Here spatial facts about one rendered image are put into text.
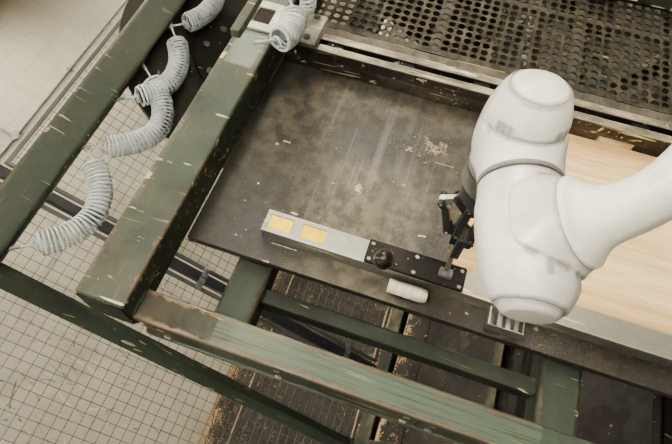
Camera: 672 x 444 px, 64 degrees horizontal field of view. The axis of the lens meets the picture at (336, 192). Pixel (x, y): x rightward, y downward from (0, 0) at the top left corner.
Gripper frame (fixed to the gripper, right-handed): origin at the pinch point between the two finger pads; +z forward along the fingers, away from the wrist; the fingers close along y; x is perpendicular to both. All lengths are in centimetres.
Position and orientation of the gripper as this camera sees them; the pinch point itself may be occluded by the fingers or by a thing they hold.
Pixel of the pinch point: (459, 243)
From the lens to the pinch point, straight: 98.8
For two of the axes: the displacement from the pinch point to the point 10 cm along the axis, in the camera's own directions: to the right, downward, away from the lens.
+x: 3.2, -8.1, 5.0
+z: -0.3, 5.1, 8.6
